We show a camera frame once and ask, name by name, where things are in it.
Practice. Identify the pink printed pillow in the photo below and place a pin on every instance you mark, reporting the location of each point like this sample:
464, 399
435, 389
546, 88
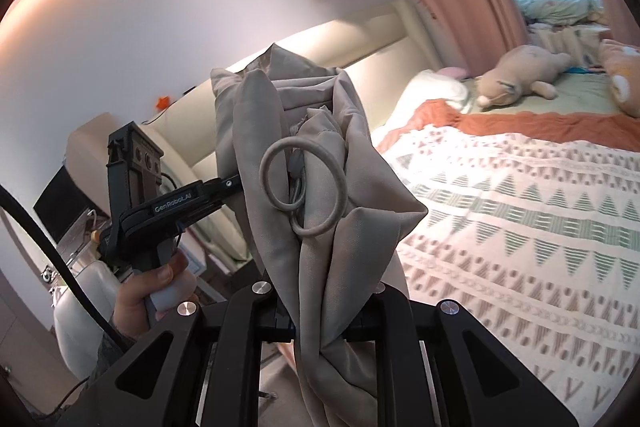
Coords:
622, 72

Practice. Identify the pale crumpled bedding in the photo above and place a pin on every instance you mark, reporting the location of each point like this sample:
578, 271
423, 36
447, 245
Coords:
555, 7

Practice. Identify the white pillow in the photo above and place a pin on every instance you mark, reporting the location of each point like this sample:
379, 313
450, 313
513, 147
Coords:
435, 89

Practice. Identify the small orange toy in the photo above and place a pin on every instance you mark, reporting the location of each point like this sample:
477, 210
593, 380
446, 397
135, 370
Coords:
162, 103

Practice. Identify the small pink cushion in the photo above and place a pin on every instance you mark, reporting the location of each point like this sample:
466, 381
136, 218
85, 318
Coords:
454, 73

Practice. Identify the person's left hand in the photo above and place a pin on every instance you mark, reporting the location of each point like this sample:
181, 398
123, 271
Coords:
130, 302

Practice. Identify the beige plush toy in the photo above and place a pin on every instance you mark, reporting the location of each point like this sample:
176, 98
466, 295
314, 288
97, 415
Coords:
520, 72

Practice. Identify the white patterned blanket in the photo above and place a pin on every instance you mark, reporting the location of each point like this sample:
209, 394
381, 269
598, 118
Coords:
525, 232

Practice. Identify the cream padded headboard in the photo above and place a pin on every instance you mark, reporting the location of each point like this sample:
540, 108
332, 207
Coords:
350, 52

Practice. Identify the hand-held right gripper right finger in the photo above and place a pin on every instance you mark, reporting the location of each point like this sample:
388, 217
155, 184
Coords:
395, 322

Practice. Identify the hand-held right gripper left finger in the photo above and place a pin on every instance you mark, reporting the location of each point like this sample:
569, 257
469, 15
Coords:
272, 312

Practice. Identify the green bed sheet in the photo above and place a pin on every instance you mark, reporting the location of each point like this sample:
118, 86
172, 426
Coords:
580, 99

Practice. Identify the beige jacket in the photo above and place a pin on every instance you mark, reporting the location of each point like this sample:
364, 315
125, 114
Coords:
320, 267

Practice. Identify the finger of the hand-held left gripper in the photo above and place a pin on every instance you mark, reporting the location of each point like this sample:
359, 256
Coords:
220, 189

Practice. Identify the white rounded object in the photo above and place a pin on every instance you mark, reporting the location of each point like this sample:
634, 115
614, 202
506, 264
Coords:
97, 287

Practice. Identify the black monitor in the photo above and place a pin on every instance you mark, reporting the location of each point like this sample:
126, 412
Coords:
60, 202

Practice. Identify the person's left forearm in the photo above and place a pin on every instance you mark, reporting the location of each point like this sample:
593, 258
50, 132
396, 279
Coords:
107, 352

